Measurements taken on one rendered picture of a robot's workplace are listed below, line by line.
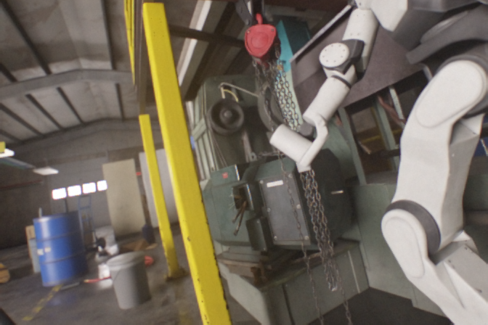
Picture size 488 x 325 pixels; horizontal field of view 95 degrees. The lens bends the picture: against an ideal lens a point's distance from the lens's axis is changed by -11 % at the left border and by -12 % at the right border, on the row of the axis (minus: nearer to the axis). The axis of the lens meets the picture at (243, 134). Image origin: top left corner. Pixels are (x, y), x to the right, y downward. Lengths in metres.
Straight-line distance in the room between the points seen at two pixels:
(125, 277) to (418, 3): 2.33
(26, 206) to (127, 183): 9.43
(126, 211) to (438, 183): 6.79
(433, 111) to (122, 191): 6.85
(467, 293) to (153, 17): 1.42
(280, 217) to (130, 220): 6.06
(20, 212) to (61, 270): 11.98
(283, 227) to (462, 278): 0.73
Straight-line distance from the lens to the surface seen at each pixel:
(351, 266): 1.65
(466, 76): 0.55
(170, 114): 1.09
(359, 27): 0.80
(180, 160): 1.05
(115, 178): 7.09
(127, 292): 2.39
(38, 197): 15.72
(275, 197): 1.20
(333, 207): 1.31
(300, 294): 1.46
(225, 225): 1.54
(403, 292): 1.62
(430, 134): 0.60
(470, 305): 0.75
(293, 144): 0.66
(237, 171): 1.36
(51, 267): 4.14
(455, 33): 0.59
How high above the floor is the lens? 0.79
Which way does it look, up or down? 10 degrees up
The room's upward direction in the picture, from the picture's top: 14 degrees counter-clockwise
